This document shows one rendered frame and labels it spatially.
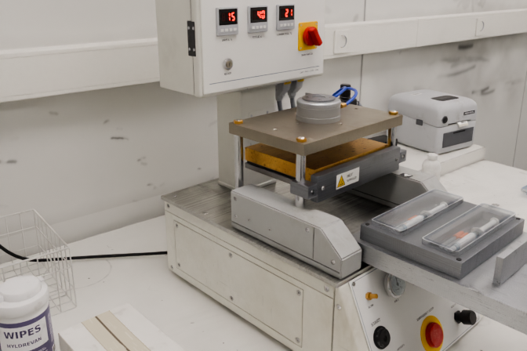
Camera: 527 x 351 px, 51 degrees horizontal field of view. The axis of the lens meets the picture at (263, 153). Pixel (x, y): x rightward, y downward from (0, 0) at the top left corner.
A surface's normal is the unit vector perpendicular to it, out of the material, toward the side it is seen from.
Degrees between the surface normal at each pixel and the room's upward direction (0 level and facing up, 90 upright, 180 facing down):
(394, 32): 90
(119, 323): 2
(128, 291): 0
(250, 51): 90
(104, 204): 90
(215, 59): 90
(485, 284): 0
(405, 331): 65
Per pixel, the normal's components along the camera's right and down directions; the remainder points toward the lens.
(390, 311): 0.62, -0.20
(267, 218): -0.72, 0.22
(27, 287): 0.01, -0.95
